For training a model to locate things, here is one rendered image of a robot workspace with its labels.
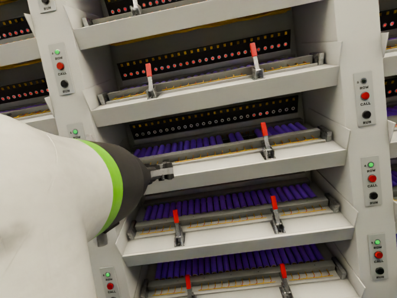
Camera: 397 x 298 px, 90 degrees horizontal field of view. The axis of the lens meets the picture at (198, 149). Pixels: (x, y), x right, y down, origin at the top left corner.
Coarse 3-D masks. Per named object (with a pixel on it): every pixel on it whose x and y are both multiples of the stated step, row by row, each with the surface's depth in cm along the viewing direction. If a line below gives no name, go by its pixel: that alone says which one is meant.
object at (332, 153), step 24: (264, 120) 64; (312, 120) 61; (120, 144) 63; (288, 144) 54; (312, 144) 52; (336, 144) 50; (192, 168) 52; (216, 168) 50; (240, 168) 50; (264, 168) 50; (288, 168) 50; (312, 168) 50
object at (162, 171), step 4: (160, 164) 31; (160, 168) 31; (168, 168) 30; (172, 168) 30; (152, 172) 29; (156, 172) 29; (160, 172) 30; (164, 172) 30; (168, 172) 30; (172, 172) 30; (152, 176) 29; (164, 176) 31
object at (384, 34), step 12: (384, 12) 57; (396, 12) 58; (384, 24) 59; (396, 24) 59; (384, 36) 44; (396, 36) 58; (384, 48) 44; (396, 48) 49; (384, 60) 45; (396, 60) 45; (384, 72) 46; (396, 72) 46
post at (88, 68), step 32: (32, 0) 48; (64, 0) 47; (96, 0) 63; (64, 32) 48; (96, 64) 57; (64, 96) 50; (64, 128) 51; (96, 128) 52; (96, 256) 54; (96, 288) 55; (128, 288) 55
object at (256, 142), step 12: (288, 132) 55; (300, 132) 54; (312, 132) 54; (228, 144) 55; (240, 144) 55; (252, 144) 55; (156, 156) 57; (168, 156) 56; (180, 156) 56; (192, 156) 56
